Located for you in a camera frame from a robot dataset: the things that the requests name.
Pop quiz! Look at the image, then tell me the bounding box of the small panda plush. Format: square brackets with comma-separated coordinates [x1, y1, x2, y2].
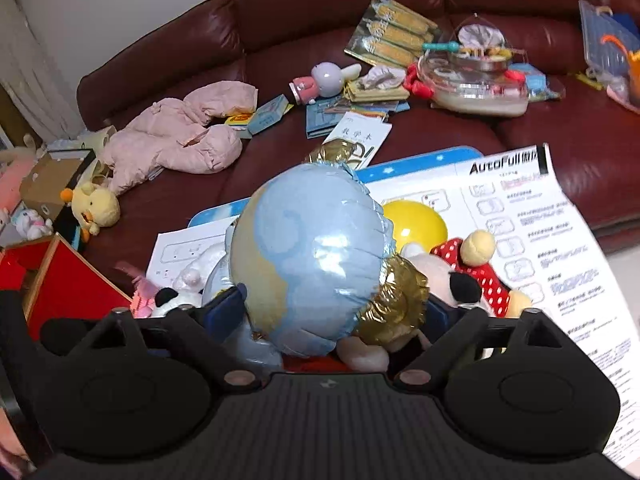
[150, 286, 202, 319]

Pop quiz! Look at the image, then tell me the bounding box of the yellow ball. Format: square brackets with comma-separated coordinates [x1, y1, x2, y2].
[381, 199, 449, 257]

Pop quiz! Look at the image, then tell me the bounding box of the white exercise book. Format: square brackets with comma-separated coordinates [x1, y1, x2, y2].
[321, 112, 394, 170]

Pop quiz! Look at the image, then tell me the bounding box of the pale pink plush toy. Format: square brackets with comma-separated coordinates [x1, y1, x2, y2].
[334, 335, 392, 374]

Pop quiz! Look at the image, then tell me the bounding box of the small white instruction sheet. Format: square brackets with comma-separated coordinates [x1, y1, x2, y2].
[146, 215, 242, 287]

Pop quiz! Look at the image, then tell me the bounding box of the blue picture book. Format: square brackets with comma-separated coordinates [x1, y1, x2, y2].
[305, 100, 351, 140]

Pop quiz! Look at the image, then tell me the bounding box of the pink and white rabbit toy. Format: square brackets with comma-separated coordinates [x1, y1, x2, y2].
[290, 62, 363, 106]

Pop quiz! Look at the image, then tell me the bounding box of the red gift box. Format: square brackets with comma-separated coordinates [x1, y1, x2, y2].
[0, 232, 135, 342]

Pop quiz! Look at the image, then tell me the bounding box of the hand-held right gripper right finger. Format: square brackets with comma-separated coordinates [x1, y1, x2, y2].
[394, 300, 569, 394]

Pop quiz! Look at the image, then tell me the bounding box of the brown cardboard box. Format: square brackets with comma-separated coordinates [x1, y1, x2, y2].
[19, 150, 97, 212]

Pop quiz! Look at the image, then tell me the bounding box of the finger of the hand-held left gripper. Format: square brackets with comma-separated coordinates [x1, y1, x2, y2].
[39, 317, 102, 357]

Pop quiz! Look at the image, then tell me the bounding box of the stack of cloth books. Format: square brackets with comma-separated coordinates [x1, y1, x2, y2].
[344, 78, 412, 112]

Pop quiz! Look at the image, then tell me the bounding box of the white plush with black ear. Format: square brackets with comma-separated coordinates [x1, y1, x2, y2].
[399, 242, 485, 311]

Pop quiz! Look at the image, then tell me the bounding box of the small white pink plush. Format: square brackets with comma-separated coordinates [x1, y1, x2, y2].
[10, 207, 54, 241]

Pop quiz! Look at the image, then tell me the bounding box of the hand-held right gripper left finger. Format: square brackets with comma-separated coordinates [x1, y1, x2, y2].
[80, 284, 262, 392]

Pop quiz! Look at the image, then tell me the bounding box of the clear plastic toy case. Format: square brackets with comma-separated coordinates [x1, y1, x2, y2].
[577, 0, 640, 112]

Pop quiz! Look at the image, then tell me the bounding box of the pink padded jacket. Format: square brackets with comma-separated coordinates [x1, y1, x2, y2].
[99, 82, 259, 196]

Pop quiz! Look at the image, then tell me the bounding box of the pink frilly toy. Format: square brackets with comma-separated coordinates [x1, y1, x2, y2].
[114, 260, 157, 319]

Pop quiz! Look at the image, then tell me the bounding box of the light blue card box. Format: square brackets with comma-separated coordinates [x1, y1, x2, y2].
[247, 94, 294, 136]

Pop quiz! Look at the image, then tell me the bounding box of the clear plastic toy pot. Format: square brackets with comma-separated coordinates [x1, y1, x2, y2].
[404, 12, 532, 117]

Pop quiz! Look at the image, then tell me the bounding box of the large white instruction sheet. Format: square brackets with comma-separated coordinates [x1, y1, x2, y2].
[364, 142, 640, 472]

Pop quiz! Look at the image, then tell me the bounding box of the yellow duck plush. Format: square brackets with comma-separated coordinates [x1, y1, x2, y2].
[60, 181, 122, 237]

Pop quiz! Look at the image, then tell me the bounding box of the crumpled white cloth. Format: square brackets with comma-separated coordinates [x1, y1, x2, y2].
[360, 64, 407, 92]

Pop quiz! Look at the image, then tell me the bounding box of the pink long-eared plush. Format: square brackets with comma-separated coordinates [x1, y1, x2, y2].
[0, 134, 38, 213]

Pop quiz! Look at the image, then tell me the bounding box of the blue and gold foil balloon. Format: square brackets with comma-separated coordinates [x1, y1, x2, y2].
[202, 140, 432, 376]

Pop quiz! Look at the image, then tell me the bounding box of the corn print packet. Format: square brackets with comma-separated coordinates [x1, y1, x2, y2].
[343, 0, 444, 69]

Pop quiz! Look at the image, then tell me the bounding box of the dark red leather sofa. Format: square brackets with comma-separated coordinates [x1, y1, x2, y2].
[76, 0, 640, 256]

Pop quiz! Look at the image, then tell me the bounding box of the red polka dot plush toy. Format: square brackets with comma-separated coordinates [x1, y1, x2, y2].
[429, 230, 534, 319]

